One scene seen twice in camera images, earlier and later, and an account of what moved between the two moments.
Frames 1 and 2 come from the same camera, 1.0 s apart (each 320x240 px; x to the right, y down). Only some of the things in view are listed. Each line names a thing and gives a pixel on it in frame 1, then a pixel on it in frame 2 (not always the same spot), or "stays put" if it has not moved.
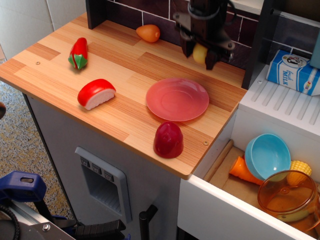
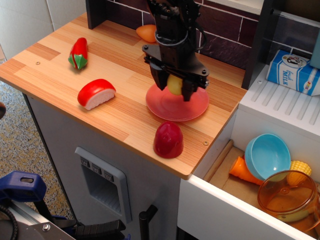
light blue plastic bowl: x=266 y=154 stays put
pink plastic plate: x=176 y=99 stays put
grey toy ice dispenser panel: x=106 y=184 stays put
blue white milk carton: x=294 y=71 stays put
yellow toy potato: x=199 y=53 -> x=174 y=84
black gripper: x=206 y=24 -> x=178 y=59
